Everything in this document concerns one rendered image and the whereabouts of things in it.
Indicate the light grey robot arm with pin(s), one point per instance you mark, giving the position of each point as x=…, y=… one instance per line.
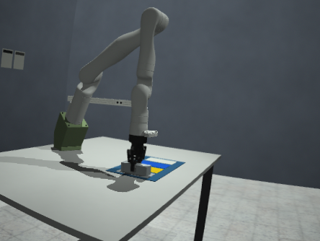
x=152, y=23

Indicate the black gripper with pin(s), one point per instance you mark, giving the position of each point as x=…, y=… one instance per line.
x=137, y=148

